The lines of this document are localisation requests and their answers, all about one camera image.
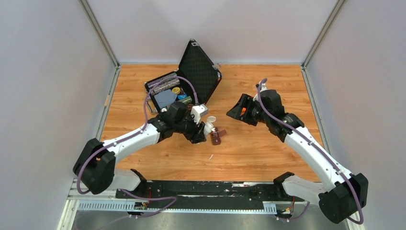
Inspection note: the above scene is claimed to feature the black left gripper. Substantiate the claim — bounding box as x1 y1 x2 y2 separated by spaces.
173 111 206 144

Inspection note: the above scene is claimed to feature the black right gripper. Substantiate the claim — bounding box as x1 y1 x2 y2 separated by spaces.
226 94 270 127

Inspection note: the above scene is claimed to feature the amber pill jar white lid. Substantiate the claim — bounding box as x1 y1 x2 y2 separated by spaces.
203 116 216 136

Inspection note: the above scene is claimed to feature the brown pill organizer strip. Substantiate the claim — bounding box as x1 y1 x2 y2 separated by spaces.
210 127 227 146

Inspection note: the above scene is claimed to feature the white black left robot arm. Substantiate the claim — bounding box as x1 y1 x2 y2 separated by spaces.
73 102 210 198

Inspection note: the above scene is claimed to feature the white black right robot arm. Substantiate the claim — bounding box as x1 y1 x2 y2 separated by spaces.
226 90 369 225

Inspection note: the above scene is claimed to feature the black poker chip case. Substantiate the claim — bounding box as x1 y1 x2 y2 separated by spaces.
144 39 222 112

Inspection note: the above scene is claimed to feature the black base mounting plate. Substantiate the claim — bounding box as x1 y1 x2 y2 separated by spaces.
115 180 302 210

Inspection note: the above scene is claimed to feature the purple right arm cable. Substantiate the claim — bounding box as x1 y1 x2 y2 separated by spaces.
256 78 365 225

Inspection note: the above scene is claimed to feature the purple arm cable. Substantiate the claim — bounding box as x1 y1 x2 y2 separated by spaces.
76 75 199 219
256 78 365 225

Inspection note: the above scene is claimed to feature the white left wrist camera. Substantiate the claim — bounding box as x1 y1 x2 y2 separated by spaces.
191 104 208 124

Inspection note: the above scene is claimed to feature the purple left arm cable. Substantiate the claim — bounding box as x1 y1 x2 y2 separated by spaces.
76 75 199 219

